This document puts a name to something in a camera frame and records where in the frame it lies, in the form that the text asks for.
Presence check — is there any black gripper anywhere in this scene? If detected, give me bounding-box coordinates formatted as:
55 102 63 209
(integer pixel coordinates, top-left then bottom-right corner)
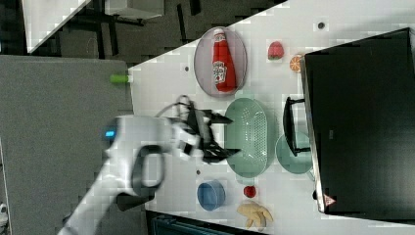
187 109 240 164

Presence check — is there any green plastic strainer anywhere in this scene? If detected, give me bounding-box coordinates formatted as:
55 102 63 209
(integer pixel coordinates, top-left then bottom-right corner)
224 98 275 178

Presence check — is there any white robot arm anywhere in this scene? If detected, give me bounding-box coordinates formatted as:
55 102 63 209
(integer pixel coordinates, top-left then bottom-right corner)
57 108 238 235

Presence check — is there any blue plastic bowl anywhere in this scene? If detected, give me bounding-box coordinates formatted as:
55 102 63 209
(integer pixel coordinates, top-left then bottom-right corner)
197 180 226 212

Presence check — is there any red ketchup bottle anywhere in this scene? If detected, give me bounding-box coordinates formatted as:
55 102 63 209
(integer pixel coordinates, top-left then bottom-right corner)
212 28 236 92

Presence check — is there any small red toy tomato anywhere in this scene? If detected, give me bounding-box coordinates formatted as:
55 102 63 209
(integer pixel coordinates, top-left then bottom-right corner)
244 186 256 198

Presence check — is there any grey oval plate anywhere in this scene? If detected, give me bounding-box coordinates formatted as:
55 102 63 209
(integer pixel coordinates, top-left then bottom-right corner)
194 27 248 97

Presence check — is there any yellow toy banana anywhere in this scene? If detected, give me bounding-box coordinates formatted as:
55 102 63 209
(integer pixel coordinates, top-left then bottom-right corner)
237 203 274 231

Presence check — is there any green round plate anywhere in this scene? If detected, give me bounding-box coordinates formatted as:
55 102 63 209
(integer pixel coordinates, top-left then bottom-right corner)
275 135 312 174

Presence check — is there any dark blue bin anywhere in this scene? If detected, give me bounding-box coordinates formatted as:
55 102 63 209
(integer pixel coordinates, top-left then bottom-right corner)
151 214 243 235

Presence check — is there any toy strawberry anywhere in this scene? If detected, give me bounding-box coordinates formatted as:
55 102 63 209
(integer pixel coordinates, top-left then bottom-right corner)
267 41 284 60

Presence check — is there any toy orange slice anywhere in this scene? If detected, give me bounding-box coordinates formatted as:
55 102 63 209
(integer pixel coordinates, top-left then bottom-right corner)
290 54 302 73

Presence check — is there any green marker cylinder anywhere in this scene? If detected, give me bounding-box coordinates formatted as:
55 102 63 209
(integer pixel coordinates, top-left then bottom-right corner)
110 74 130 84

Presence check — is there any black toaster oven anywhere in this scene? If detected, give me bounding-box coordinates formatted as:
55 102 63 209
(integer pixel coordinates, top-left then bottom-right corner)
283 27 415 224

